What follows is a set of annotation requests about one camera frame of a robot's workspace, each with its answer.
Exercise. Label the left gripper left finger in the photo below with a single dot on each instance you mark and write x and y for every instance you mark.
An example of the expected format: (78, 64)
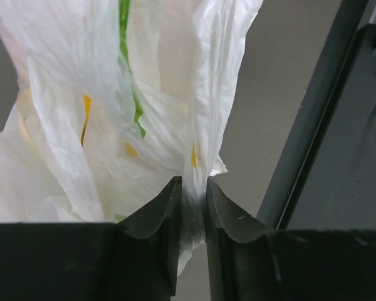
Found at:
(135, 259)

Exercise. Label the white plastic bag with fruit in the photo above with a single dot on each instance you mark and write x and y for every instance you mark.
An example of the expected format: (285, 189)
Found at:
(115, 98)

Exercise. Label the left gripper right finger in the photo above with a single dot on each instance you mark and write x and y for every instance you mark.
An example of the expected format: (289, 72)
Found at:
(251, 261)

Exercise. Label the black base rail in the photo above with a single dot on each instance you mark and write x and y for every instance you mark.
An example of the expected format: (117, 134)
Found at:
(325, 178)

